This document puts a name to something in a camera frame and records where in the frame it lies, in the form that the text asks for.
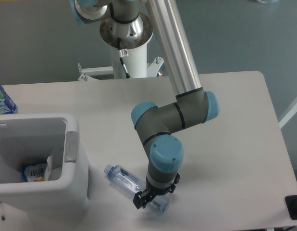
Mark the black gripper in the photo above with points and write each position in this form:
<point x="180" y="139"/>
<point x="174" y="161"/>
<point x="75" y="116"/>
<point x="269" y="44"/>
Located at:
<point x="154" y="188"/>

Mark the clear plastic bottle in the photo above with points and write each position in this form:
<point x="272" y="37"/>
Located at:
<point x="131" y="184"/>

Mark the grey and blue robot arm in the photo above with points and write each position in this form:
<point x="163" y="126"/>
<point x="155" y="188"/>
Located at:
<point x="148" y="44"/>

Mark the white trash can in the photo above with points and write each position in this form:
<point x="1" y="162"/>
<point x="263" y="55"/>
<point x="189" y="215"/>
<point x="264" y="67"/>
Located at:
<point x="30" y="138"/>

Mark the blue snack packet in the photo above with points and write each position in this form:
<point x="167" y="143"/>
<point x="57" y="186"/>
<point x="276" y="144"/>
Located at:
<point x="34" y="172"/>

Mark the black device at table edge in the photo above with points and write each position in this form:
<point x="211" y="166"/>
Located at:
<point x="291" y="203"/>

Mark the blue labelled water bottle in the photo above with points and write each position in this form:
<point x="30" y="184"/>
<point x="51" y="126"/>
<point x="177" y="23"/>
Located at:
<point x="7" y="105"/>

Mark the white metal base frame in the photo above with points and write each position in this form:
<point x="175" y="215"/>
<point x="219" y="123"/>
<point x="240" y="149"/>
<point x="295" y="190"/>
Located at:
<point x="86" y="74"/>

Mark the white frame at right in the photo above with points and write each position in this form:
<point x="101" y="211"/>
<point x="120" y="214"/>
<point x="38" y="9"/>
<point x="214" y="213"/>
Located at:
<point x="289" y="112"/>

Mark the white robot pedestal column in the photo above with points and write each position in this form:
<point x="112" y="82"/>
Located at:
<point x="128" y="45"/>

